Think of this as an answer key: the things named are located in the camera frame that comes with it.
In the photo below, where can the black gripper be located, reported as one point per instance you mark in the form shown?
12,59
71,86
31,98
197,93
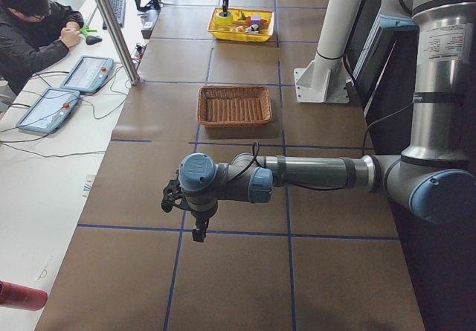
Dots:
201,218

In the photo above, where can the yellow tape roll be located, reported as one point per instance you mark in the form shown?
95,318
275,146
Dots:
224,18

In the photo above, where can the yellow plastic basket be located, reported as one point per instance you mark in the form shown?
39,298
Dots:
242,25

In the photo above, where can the brown wicker basket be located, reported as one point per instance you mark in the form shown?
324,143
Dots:
233,106

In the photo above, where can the purple foam cube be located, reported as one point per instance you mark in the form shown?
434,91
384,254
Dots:
255,20

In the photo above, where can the toy croissant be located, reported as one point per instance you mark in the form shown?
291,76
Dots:
237,29

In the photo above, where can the black white toy cow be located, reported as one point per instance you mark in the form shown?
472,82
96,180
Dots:
252,29

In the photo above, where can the black keyboard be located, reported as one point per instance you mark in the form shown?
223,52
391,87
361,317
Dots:
119,10

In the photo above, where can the upper teach pendant tablet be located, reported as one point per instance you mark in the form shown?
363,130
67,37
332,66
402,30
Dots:
89,74

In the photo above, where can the teach pendant tablet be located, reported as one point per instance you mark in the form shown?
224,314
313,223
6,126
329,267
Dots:
49,112
89,74

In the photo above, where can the lower teach pendant tablet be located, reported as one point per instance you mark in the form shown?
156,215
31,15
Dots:
49,112

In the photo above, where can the red cylinder bottle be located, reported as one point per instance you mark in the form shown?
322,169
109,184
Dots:
21,297

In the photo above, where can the seated person in black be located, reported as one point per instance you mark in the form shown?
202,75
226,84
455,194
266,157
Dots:
35,34

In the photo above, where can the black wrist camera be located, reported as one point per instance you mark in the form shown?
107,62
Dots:
171,196

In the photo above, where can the aluminium frame post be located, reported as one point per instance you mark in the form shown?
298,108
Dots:
118,40

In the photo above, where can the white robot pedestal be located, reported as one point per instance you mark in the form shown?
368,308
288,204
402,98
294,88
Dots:
324,79

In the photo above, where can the green handled tool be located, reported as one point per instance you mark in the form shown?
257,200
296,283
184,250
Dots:
86,31

